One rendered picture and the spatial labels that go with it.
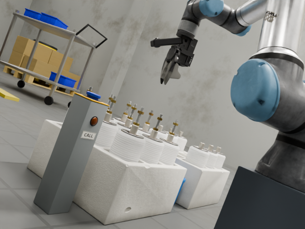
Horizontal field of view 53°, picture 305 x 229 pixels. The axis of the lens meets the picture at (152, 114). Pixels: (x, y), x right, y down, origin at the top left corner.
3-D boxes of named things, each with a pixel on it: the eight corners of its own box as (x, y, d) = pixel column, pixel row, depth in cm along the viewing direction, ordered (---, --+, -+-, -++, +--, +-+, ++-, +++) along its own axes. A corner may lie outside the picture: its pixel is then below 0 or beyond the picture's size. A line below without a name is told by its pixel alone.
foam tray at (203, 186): (217, 203, 162) (230, 171, 161) (187, 209, 129) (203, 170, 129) (159, 172, 183) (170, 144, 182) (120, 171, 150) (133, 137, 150)
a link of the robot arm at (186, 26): (185, 18, 115) (177, 21, 122) (181, 30, 115) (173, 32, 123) (202, 27, 118) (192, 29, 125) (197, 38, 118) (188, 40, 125)
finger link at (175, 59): (174, 72, 115) (181, 50, 116) (170, 70, 114) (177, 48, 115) (169, 73, 119) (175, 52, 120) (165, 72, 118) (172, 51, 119)
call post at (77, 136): (68, 212, 84) (109, 106, 83) (48, 215, 78) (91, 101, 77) (53, 200, 87) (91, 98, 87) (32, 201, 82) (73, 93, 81)
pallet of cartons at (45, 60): (78, 98, 556) (91, 65, 554) (23, 81, 467) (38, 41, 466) (54, 87, 603) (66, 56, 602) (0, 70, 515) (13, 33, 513)
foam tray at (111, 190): (170, 212, 117) (187, 169, 116) (104, 225, 84) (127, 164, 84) (100, 170, 138) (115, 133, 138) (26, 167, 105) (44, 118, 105)
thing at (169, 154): (167, 195, 112) (184, 149, 111) (144, 189, 108) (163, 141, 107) (156, 185, 121) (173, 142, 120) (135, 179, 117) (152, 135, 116)
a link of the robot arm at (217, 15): (236, 2, 108) (219, 8, 118) (210, -13, 104) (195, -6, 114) (228, 23, 108) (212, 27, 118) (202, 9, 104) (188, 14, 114)
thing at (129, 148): (92, 179, 96) (113, 126, 96) (119, 185, 101) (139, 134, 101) (101, 192, 88) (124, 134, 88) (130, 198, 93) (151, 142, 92)
